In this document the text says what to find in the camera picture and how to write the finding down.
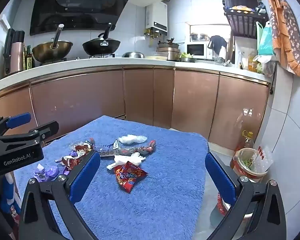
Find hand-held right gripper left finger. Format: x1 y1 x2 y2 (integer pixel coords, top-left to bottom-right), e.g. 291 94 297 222
18 151 101 240

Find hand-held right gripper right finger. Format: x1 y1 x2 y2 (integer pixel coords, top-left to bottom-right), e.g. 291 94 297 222
205 152 287 240

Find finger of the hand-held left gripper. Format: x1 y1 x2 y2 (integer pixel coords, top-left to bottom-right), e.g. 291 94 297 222
0 113 32 142
0 121 59 143

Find brown red snack wrapper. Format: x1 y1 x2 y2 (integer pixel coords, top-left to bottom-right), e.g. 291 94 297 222
55 154 85 169

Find red clear snack wrapper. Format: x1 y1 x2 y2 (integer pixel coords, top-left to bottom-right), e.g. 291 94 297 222
70 137 95 156

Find red snack packet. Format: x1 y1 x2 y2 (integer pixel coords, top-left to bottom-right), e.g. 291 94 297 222
114 161 148 194

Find white trash bin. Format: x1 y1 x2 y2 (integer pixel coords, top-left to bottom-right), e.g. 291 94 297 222
210 192 256 228

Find white tissue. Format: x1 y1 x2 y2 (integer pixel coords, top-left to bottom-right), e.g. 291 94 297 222
106 152 147 170

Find clear printed plastic wrapper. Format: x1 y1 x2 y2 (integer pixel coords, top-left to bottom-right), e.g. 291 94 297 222
94 139 157 159

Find white plastic bag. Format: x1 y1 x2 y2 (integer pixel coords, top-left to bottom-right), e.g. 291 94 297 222
118 134 148 145

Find beige trash bin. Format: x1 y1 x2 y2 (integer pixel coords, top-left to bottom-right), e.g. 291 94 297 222
230 147 269 183

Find red plastic bag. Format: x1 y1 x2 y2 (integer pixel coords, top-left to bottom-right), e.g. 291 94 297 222
217 192 232 217

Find red bin liner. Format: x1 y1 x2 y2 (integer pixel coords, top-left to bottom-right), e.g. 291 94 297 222
230 159 264 183

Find large yellow-capped oil bottle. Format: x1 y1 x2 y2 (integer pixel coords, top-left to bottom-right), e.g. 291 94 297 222
236 130 255 153

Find clear plastic blister tray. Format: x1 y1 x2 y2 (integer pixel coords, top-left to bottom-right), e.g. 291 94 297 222
250 145 274 173

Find brown kitchen base cabinet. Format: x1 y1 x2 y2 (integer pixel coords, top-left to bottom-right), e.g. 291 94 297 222
0 65 272 153

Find cooking oil bottle green label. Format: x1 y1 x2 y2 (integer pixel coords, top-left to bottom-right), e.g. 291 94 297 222
24 45 35 70

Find pink thermos flask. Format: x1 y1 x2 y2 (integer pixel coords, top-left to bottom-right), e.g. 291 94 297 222
10 30 25 73

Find blue fluffy mat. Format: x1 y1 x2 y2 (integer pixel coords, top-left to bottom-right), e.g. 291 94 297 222
14 115 209 240

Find black tall flask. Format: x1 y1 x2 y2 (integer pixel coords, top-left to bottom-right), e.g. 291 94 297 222
3 28 15 77

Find gas stove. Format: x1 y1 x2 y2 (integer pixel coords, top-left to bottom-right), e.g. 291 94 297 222
39 54 116 67

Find brass wok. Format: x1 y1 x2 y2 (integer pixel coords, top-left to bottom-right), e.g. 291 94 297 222
32 24 73 63

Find black frying pan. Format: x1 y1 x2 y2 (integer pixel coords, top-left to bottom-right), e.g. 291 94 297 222
82 23 121 55

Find steel bowl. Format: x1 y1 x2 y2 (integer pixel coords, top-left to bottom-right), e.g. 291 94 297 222
122 51 145 58

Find clear bottles on counter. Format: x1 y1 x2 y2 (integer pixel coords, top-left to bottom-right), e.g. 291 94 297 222
237 51 256 72

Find clear plastic bag with food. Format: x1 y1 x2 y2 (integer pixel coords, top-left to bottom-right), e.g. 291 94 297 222
252 55 276 78

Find bowl of green vegetables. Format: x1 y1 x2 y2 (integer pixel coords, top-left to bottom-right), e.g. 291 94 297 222
179 52 197 63

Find black range hood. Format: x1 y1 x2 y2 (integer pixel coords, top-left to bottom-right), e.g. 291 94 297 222
29 0 137 36

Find white microwave oven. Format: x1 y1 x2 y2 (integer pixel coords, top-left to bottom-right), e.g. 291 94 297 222
186 42 213 60

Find black hanging cloth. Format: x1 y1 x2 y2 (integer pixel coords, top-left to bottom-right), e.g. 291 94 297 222
207 35 227 56

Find clear food container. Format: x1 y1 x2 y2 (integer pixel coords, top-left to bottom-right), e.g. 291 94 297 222
151 51 169 60

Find electric cooking pot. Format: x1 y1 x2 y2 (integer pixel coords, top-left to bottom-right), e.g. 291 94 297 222
157 37 181 61

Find steel bowls on microwave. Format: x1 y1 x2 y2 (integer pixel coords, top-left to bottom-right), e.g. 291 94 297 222
190 32 210 43

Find teal hanging bag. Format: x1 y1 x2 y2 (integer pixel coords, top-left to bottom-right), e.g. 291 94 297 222
256 21 274 56

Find white water heater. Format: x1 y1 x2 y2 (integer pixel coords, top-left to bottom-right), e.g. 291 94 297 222
145 1 168 37

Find orange patterned apron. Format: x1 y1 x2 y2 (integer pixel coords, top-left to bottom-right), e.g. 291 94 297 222
264 0 300 78

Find black wall rack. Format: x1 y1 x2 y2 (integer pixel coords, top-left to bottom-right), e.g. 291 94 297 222
218 0 269 39

